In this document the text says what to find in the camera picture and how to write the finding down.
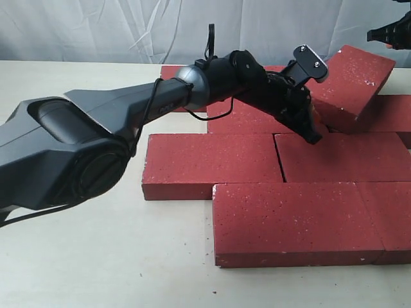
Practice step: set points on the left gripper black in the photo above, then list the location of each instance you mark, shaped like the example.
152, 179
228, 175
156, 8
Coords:
287, 104

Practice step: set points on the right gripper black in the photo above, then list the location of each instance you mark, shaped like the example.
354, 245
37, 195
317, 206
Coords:
395, 36

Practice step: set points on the red brick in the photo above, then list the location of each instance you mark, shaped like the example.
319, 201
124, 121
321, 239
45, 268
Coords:
186, 166
169, 71
385, 113
388, 204
274, 68
355, 77
292, 224
364, 157

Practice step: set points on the red brick moved to row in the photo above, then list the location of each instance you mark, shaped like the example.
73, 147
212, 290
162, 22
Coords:
245, 119

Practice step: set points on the left robot arm dark grey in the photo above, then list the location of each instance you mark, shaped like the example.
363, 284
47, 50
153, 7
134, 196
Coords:
62, 151

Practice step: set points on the red brick under back stack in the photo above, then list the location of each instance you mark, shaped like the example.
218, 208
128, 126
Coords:
169, 71

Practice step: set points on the white backdrop cloth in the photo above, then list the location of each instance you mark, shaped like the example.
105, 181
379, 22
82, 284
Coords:
175, 32

